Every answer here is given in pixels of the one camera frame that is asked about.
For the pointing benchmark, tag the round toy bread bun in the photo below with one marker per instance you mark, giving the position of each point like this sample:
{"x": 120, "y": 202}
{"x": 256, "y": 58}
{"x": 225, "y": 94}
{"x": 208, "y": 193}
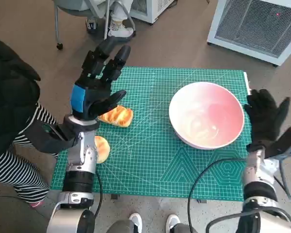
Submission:
{"x": 103, "y": 149}

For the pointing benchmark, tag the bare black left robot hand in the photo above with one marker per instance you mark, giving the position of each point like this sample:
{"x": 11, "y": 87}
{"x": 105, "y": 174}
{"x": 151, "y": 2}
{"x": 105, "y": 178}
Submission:
{"x": 94, "y": 87}

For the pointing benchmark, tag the green cutting mat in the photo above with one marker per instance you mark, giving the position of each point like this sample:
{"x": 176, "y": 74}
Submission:
{"x": 145, "y": 145}

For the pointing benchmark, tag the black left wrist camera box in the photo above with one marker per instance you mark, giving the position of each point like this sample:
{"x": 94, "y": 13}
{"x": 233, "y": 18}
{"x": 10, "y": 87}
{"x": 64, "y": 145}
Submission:
{"x": 51, "y": 139}

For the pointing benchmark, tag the pink bowl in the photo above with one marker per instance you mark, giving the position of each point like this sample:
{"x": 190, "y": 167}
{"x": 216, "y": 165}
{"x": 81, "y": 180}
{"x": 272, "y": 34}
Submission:
{"x": 203, "y": 114}

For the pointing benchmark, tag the person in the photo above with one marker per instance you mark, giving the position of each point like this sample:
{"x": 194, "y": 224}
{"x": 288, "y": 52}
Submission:
{"x": 135, "y": 221}
{"x": 118, "y": 26}
{"x": 9, "y": 97}

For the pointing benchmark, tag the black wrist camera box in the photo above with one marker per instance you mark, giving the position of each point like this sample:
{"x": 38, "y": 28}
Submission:
{"x": 288, "y": 140}
{"x": 51, "y": 139}

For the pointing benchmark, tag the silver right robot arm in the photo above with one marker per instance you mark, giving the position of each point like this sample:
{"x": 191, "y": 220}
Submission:
{"x": 257, "y": 174}

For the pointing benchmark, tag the large white mesh cabinet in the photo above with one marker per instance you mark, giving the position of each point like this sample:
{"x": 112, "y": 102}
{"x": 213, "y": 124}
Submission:
{"x": 252, "y": 24}

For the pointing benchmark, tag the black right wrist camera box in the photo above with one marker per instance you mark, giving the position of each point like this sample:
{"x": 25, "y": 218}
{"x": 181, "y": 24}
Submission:
{"x": 288, "y": 140}

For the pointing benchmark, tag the braided toy bread loaf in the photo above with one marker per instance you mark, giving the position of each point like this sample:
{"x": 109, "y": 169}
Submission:
{"x": 118, "y": 116}

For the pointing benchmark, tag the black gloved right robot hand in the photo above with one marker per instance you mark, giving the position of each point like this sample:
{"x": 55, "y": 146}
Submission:
{"x": 264, "y": 114}

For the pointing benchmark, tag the grey chair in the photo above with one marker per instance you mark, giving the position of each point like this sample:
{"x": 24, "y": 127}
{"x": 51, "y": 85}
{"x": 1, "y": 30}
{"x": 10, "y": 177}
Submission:
{"x": 72, "y": 7}

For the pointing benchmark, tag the small black table bracket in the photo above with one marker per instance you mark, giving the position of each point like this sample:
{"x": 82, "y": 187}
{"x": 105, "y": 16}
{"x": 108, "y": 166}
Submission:
{"x": 114, "y": 196}
{"x": 201, "y": 201}

